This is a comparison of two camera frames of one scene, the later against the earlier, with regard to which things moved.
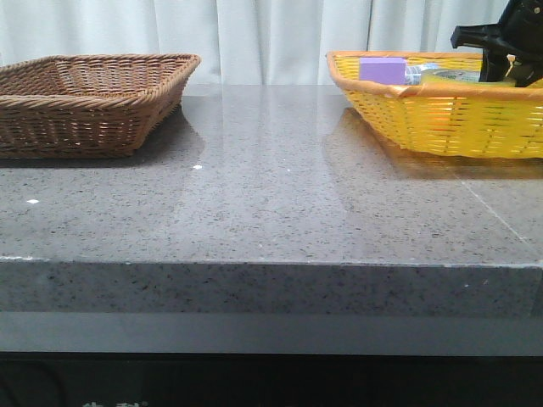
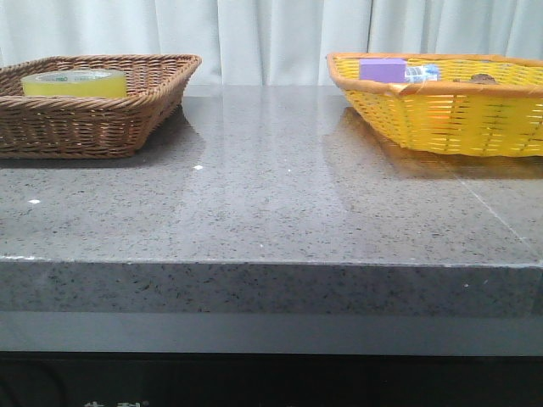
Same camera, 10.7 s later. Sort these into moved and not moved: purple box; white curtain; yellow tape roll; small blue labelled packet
Moved: yellow tape roll
Not moved: purple box; small blue labelled packet; white curtain
